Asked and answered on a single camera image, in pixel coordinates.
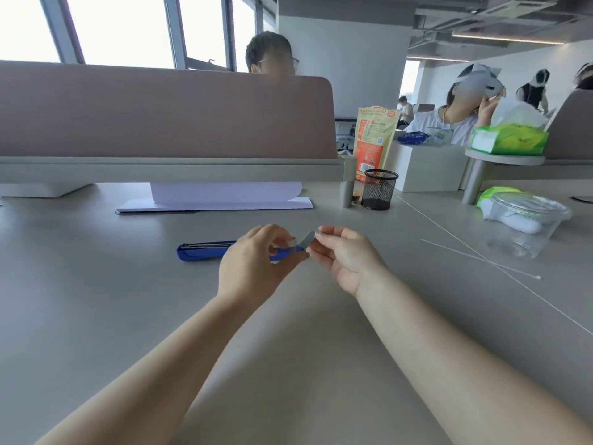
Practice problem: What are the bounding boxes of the brown desk divider panel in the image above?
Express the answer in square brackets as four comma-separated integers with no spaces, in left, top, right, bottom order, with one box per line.
[542,89,593,161]
[0,60,338,159]

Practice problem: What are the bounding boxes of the clear plastic lidded container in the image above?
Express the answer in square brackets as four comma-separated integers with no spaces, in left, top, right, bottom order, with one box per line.
[486,191,574,260]

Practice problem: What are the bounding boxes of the person's left forearm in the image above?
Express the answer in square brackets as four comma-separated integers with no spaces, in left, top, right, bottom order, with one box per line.
[35,291,279,445]

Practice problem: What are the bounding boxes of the window with grey frames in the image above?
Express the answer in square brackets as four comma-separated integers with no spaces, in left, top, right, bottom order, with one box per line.
[0,0,279,73]

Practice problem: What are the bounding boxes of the person's right forearm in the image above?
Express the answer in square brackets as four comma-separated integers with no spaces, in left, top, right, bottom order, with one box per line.
[354,268,593,445]

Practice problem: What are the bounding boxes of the green and white packet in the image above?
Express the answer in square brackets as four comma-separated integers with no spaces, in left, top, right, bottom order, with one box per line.
[476,186,544,235]

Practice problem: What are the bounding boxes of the ceiling light strip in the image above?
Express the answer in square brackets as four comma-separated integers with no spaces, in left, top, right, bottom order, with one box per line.
[451,32,565,46]

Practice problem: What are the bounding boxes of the white headset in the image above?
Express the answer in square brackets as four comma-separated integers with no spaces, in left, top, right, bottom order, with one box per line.
[456,63,506,99]

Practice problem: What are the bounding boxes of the thin white cable tie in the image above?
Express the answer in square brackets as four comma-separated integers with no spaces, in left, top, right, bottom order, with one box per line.
[420,238,542,281]

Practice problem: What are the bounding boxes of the black mesh pen holder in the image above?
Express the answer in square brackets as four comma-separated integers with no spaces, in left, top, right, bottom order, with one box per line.
[361,169,399,211]

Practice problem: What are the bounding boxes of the person's left hand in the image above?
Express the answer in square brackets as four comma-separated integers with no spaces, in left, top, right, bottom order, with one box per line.
[218,224,309,304]

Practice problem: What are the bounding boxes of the person's right hand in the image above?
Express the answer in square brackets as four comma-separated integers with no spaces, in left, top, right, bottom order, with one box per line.
[308,226,390,298]

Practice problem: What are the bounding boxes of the green tissue pack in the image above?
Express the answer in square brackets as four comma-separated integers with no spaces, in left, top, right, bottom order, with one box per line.
[470,98,550,156]

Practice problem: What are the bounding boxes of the orange snack bag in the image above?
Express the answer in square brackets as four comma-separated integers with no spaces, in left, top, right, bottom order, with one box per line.
[353,105,401,183]

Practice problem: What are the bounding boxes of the white round stand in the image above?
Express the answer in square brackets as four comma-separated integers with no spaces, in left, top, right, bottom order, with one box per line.
[461,148,547,206]

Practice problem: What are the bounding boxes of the grey cylindrical post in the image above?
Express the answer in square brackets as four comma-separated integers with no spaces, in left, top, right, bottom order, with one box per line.
[340,155,358,209]

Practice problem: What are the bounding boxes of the grey desk shelf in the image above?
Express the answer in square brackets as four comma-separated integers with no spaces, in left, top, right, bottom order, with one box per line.
[0,155,358,199]

